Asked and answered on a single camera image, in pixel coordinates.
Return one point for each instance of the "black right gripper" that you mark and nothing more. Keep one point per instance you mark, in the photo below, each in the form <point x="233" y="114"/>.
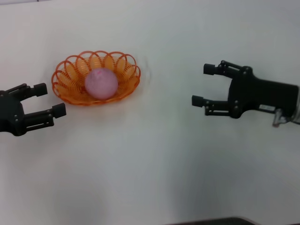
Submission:
<point x="262" y="93"/>

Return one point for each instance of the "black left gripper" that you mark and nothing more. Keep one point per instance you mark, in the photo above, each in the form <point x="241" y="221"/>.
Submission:
<point x="10" y="112"/>

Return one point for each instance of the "pink peach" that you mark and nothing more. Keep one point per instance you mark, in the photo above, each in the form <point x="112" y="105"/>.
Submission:
<point x="100" y="84"/>

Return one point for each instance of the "orange woven plastic basket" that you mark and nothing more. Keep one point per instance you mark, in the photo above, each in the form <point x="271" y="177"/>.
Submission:
<point x="70" y="77"/>

